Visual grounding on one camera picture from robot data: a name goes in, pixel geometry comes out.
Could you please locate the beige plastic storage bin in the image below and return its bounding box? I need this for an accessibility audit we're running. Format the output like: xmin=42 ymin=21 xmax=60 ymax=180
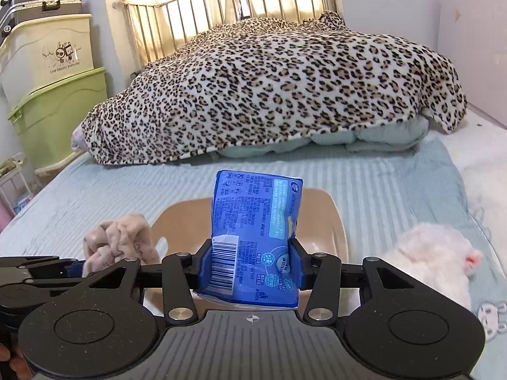
xmin=151 ymin=187 xmax=349 ymax=263

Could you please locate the white wire rack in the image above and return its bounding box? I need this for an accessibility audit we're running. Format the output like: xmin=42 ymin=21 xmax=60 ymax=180
xmin=1 ymin=155 xmax=35 ymax=217

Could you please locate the grey hard suitcase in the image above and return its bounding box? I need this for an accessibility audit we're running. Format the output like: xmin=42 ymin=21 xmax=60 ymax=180
xmin=1 ymin=0 xmax=82 ymax=42

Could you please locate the person's hand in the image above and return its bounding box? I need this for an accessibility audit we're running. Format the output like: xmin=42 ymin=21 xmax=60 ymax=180
xmin=0 ymin=344 xmax=33 ymax=380

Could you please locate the cream plastic storage box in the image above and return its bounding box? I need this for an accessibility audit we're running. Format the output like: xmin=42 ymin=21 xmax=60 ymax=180
xmin=0 ymin=13 xmax=96 ymax=108

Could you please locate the white fluffy plush toy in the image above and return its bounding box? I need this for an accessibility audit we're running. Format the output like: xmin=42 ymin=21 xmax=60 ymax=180
xmin=382 ymin=223 xmax=483 ymax=310

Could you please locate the cartoon rabbit blanket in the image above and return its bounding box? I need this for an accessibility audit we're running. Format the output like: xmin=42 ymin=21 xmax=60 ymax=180
xmin=425 ymin=106 xmax=507 ymax=345

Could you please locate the leopard print blanket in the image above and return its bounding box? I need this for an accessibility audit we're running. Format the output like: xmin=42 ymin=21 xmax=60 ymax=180
xmin=71 ymin=11 xmax=467 ymax=166

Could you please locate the light green folded quilt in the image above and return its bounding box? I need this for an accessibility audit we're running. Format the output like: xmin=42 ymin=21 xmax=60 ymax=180
xmin=217 ymin=115 xmax=430 ymax=159

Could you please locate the gold metal headboard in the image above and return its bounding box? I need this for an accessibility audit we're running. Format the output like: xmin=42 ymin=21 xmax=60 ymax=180
xmin=125 ymin=0 xmax=338 ymax=67

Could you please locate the green plastic storage box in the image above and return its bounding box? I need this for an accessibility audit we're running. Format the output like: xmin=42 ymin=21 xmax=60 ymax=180
xmin=8 ymin=67 xmax=107 ymax=170

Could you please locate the beige cloth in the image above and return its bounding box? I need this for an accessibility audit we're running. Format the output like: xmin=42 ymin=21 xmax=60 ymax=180
xmin=82 ymin=213 xmax=161 ymax=277

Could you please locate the striped light blue bedsheet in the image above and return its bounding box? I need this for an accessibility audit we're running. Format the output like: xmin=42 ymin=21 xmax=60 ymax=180
xmin=0 ymin=136 xmax=507 ymax=380

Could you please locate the blue tissue pack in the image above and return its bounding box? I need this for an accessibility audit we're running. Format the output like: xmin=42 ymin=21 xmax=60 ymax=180
xmin=198 ymin=170 xmax=303 ymax=308

